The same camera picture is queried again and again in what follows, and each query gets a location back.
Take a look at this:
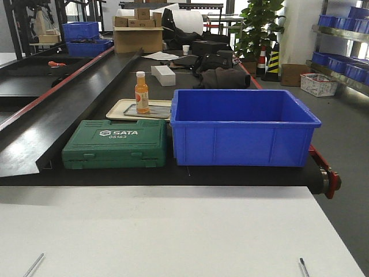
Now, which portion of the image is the large cardboard box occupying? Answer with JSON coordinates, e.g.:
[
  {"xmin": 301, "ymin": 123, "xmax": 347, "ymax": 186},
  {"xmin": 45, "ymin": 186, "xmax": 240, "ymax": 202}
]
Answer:
[{"xmin": 114, "ymin": 27, "xmax": 163, "ymax": 54}]

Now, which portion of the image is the blue bin far left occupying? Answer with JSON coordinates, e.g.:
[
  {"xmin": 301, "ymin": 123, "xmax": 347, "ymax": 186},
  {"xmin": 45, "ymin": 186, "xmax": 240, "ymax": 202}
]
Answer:
[{"xmin": 66, "ymin": 39, "xmax": 114, "ymax": 57}]

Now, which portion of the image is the black box on table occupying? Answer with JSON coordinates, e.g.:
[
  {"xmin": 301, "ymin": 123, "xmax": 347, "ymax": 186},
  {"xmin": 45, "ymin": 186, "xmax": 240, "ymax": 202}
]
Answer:
[{"xmin": 191, "ymin": 40, "xmax": 229, "ymax": 56}]

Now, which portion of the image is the small metal tray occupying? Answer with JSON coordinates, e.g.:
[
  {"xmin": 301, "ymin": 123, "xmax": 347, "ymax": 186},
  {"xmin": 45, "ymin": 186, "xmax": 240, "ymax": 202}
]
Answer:
[{"xmin": 123, "ymin": 104, "xmax": 171, "ymax": 119}]

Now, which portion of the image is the red conveyor end bracket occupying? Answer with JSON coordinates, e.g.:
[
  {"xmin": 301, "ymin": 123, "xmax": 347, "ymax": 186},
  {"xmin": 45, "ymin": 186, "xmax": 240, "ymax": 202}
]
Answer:
[{"xmin": 308, "ymin": 145, "xmax": 342, "ymax": 199}]

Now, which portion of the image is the white wire basket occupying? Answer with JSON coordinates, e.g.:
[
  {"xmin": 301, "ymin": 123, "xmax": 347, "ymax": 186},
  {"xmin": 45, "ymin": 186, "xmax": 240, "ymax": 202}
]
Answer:
[{"xmin": 300, "ymin": 73, "xmax": 338, "ymax": 97}]

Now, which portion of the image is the green-handled screwdriver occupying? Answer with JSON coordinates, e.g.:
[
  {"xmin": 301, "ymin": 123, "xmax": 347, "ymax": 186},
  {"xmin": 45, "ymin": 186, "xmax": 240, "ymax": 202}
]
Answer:
[
  {"xmin": 299, "ymin": 257, "xmax": 310, "ymax": 277},
  {"xmin": 23, "ymin": 253, "xmax": 45, "ymax": 277}
]

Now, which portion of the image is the dark grey cloth bundle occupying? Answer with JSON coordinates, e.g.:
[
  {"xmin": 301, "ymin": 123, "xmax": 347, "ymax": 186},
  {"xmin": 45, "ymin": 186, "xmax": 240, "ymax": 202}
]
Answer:
[{"xmin": 193, "ymin": 68, "xmax": 251, "ymax": 89}]

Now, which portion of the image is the white rectangular box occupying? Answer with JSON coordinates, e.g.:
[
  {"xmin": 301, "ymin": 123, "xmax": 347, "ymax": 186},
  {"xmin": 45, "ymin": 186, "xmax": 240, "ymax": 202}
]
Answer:
[{"xmin": 151, "ymin": 65, "xmax": 176, "ymax": 87}]

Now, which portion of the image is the white paper cup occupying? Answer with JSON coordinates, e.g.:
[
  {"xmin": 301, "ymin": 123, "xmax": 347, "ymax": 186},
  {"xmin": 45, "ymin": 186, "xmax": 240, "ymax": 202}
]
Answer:
[{"xmin": 182, "ymin": 44, "xmax": 190, "ymax": 55}]

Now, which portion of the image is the brown cardboard box on floor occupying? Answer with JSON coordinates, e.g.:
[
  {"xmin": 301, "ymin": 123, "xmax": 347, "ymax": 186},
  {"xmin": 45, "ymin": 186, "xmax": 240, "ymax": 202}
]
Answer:
[{"xmin": 281, "ymin": 63, "xmax": 311, "ymax": 87}]

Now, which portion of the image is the green SATA tool case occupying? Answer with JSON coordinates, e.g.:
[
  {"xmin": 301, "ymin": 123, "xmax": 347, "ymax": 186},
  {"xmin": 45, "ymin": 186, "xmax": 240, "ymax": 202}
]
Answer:
[{"xmin": 62, "ymin": 119, "xmax": 167, "ymax": 169}]

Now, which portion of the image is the beige plastic tray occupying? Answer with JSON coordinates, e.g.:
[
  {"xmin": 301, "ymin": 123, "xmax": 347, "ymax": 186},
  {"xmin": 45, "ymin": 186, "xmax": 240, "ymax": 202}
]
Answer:
[{"xmin": 106, "ymin": 99, "xmax": 171, "ymax": 121}]

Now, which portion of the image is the large blue plastic bin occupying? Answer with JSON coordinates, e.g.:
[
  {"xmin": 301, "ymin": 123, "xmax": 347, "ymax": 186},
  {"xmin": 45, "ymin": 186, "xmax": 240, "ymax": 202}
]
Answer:
[{"xmin": 170, "ymin": 89, "xmax": 321, "ymax": 167}]

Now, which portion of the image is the yellow black traffic cone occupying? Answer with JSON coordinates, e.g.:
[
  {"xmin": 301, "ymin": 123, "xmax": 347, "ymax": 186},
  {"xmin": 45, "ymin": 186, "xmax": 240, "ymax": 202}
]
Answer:
[{"xmin": 262, "ymin": 42, "xmax": 280, "ymax": 82}]

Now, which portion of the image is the orange juice bottle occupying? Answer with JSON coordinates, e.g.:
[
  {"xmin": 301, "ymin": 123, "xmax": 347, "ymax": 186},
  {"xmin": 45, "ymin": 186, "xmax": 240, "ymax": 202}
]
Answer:
[{"xmin": 135, "ymin": 71, "xmax": 149, "ymax": 114}]

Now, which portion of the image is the potted green plant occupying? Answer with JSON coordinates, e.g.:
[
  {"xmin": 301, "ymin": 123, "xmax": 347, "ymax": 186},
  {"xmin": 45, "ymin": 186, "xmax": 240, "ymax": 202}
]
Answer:
[{"xmin": 230, "ymin": 0, "xmax": 284, "ymax": 61}]

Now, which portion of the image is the red white traffic cone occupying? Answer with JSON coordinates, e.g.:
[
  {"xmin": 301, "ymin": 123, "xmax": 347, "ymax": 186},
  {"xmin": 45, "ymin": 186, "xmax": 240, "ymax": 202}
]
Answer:
[{"xmin": 256, "ymin": 46, "xmax": 266, "ymax": 77}]

